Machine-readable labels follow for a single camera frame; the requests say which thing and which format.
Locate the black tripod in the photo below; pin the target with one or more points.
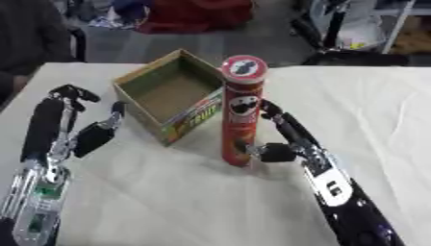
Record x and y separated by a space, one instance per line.
337 35

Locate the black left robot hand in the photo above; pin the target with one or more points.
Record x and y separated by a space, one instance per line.
43 128

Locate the person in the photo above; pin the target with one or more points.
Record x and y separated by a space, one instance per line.
25 41

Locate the white frame stand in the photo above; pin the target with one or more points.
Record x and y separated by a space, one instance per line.
401 24

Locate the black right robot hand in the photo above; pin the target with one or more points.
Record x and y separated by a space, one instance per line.
283 134

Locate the open tan cardboard box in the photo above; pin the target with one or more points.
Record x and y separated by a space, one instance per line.
168 96

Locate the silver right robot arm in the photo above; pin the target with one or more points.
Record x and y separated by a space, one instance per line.
348 198

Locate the red bag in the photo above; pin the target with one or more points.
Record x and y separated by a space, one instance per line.
193 14

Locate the red cylindrical chip can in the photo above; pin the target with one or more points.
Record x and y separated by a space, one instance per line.
242 112

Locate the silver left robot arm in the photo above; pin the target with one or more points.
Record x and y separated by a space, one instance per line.
35 205

